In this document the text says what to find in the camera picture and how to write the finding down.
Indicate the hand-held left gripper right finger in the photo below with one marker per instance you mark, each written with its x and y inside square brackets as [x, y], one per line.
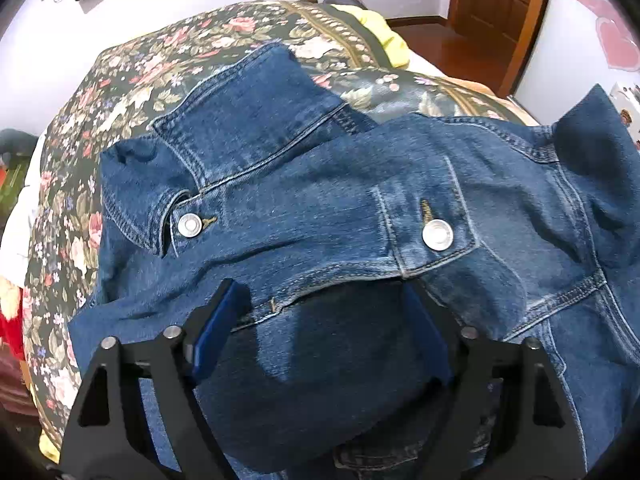
[446, 332]

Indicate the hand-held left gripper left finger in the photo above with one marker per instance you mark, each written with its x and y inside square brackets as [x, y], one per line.
[216, 329]

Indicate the blue denim jacket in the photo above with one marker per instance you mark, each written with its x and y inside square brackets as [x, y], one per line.
[310, 200]

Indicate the red plush toy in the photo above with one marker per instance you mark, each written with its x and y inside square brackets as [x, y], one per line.
[9, 325]

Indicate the white cloth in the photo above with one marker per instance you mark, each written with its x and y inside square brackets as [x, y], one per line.
[20, 232]

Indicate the green bag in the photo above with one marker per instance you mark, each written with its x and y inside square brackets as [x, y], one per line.
[12, 185]

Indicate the dark floral bedspread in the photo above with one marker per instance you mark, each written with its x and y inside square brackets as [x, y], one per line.
[125, 75]

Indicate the bear print wall sticker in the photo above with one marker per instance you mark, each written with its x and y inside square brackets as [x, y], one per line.
[627, 110]

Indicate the pink heart wall sticker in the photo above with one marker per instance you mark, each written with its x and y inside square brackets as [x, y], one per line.
[617, 42]

